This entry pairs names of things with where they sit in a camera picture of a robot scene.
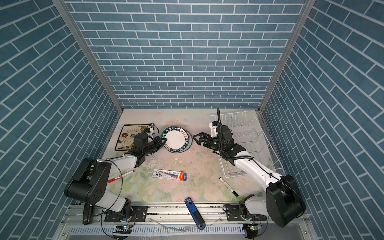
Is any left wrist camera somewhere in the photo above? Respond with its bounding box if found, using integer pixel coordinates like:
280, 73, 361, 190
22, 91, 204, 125
146, 125, 159, 135

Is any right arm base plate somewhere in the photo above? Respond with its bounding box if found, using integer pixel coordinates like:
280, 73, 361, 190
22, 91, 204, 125
222, 204, 267, 222

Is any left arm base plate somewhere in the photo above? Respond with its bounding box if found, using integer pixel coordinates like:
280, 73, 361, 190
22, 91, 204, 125
104, 206, 149, 223

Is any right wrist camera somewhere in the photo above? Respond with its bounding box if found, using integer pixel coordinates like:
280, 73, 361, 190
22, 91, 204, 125
209, 121, 219, 138

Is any black white marker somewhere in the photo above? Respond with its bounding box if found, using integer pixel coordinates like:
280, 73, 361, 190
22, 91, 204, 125
219, 177, 239, 197

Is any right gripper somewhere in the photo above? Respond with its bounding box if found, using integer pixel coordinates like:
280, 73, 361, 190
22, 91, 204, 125
193, 131, 225, 152

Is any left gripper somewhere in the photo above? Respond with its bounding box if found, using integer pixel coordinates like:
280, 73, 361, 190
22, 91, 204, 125
141, 136, 168, 156

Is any white wire dish rack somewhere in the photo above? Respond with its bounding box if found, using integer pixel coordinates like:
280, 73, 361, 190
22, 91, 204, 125
221, 111, 286, 177

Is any blue black stapler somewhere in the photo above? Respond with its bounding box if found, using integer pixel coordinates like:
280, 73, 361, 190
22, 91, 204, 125
185, 197, 206, 230

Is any aluminium mounting rail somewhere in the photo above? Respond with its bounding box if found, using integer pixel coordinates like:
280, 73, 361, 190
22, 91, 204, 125
54, 203, 280, 240

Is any blue white pen box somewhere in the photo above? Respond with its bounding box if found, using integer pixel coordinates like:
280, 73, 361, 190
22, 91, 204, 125
152, 169, 187, 181

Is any black patterned round plate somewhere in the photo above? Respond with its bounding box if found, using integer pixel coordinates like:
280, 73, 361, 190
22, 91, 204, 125
161, 126, 193, 154

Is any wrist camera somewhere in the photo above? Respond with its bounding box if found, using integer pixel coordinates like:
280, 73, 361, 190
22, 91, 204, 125
146, 125, 159, 135
209, 121, 219, 138

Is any black square plate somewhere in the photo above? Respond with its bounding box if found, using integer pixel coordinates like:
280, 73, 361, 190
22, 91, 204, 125
115, 123, 155, 151

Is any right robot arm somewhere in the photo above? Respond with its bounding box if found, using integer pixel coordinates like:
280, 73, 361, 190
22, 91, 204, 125
193, 111, 306, 228

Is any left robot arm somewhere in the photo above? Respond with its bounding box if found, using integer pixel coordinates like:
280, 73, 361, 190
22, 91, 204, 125
64, 133, 167, 225

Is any white slotted cable duct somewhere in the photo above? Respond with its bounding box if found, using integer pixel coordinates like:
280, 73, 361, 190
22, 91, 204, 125
69, 224, 245, 237

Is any red marker pen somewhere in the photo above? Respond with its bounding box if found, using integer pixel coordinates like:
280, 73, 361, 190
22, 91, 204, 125
108, 170, 135, 184

